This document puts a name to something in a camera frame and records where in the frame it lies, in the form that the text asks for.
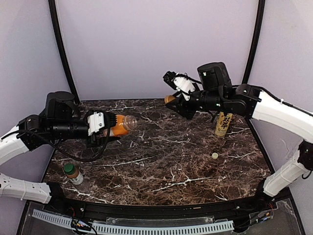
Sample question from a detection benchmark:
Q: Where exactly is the orange bottle cap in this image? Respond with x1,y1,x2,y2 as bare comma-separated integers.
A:
164,95,176,104

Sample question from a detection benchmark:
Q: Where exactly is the orange juice bottle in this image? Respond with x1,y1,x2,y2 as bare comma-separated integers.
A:
109,114,137,137

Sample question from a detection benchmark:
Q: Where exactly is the yellow tea bottle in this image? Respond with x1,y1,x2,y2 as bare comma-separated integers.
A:
215,112,233,137

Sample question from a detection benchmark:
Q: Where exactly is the green cap coffee bottle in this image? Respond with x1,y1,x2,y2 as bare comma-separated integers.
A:
63,163,89,193

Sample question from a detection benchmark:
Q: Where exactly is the cream bottle cap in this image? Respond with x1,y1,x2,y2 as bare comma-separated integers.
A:
212,153,219,159

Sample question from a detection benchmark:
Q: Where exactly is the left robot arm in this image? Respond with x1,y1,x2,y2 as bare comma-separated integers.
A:
0,91,119,204

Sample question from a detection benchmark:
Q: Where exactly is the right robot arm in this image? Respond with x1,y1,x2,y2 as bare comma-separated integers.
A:
163,62,313,198

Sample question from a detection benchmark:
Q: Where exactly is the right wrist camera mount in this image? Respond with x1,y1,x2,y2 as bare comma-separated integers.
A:
163,71,199,100

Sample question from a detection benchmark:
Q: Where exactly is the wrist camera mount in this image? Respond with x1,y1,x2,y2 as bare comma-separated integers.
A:
163,71,199,100
87,111,117,136

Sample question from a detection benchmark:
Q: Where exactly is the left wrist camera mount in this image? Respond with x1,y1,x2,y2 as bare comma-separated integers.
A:
87,111,117,136

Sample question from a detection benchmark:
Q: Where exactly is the white slotted cable duct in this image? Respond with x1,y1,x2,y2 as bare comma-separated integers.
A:
32,209,234,235

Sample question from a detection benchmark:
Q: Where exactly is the black front rail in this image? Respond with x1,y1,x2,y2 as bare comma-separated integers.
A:
55,198,258,221

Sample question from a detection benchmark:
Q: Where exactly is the right black frame post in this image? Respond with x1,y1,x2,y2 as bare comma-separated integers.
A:
242,0,266,84

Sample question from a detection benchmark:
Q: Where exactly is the black frame post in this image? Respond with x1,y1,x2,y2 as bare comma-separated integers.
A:
48,0,80,104
242,0,266,84

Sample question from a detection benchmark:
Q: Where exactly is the left black frame post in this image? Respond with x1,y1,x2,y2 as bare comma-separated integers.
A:
48,0,80,104

